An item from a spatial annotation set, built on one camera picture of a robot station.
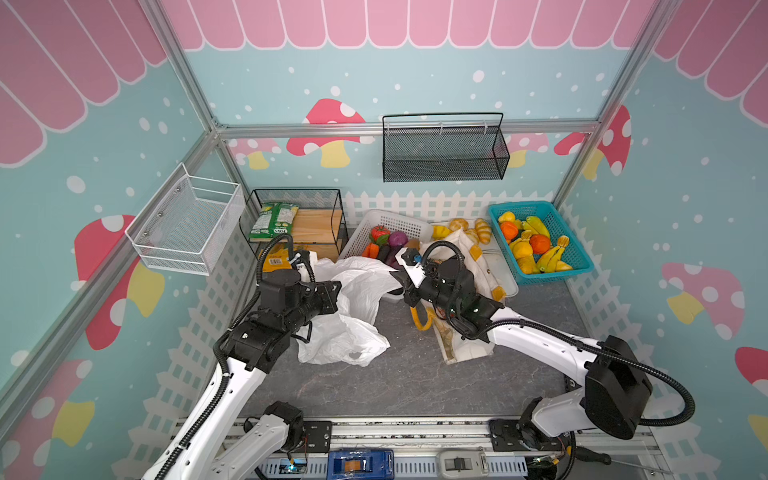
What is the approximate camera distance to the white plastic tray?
3.41 feet

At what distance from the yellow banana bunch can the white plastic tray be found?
10 cm

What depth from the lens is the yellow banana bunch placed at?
105 cm

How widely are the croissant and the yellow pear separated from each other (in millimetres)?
106

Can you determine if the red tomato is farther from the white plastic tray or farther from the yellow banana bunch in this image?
the yellow banana bunch

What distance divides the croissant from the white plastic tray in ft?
0.05
